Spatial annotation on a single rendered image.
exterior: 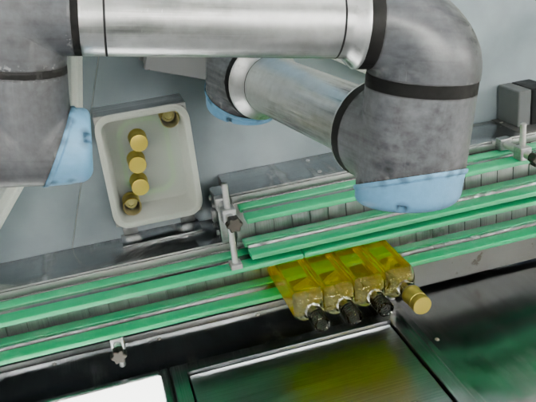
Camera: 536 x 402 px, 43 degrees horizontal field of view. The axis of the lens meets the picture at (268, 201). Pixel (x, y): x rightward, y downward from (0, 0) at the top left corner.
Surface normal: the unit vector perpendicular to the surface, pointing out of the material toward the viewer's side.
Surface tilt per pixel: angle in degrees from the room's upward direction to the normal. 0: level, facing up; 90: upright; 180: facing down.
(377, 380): 90
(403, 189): 30
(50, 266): 90
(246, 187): 90
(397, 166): 43
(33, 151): 3
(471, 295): 89
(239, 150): 0
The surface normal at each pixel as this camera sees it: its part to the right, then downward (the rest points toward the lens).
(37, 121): 0.48, 0.33
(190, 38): 0.15, 0.72
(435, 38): 0.18, 0.15
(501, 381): -0.11, -0.92
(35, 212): 0.26, 0.35
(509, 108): -0.96, 0.20
